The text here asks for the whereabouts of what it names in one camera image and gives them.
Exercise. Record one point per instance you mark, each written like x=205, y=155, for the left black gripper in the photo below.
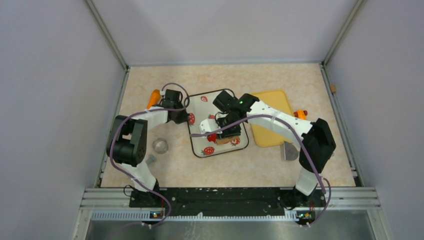
x=183, y=118

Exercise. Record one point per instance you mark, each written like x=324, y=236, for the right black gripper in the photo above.
x=237, y=133

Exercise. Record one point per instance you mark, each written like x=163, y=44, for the wooden double-ended rolling pin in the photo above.
x=233, y=141

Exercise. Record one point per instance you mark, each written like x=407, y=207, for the strawberry print white tray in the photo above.
x=201, y=107

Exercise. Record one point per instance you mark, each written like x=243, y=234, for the metal ring cutter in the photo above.
x=160, y=146

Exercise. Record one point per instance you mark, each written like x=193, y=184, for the red dough disc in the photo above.
x=212, y=138

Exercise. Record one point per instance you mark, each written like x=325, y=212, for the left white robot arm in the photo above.
x=128, y=140

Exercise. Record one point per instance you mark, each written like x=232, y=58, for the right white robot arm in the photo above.
x=314, y=138

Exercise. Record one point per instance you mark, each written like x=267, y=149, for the orange toy carrot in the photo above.
x=155, y=99

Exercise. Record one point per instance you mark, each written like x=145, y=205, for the yellow plastic tray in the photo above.
x=278, y=100

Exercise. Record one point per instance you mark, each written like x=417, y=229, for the grey plastic bolt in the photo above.
x=151, y=159

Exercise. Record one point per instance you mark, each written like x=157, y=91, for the orange toy car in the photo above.
x=301, y=114

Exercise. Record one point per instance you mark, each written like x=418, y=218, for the small wooden peg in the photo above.
x=332, y=88

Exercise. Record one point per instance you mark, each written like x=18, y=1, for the metal spatula wooden handle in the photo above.
x=289, y=151

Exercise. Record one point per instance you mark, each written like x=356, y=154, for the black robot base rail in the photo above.
x=226, y=201

